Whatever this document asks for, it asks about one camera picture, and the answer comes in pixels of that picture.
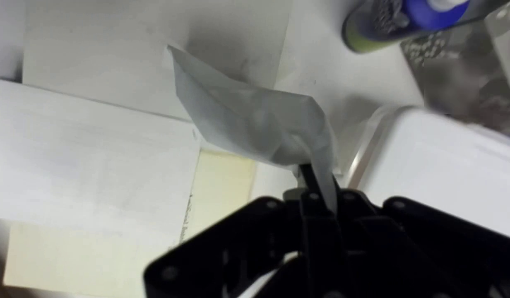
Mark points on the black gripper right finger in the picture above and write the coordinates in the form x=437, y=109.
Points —
x=421, y=253

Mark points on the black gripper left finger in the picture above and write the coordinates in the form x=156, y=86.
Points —
x=255, y=253

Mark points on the white tissue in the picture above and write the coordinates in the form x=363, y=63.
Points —
x=248, y=116

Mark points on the grey patterned tissue box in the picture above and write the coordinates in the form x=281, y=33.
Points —
x=464, y=82

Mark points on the white lidded plastic container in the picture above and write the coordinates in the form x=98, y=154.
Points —
x=447, y=165

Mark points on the white paper sheet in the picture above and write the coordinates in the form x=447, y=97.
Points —
x=89, y=159

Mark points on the clear sanitizer bottle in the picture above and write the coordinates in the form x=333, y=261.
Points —
x=409, y=18

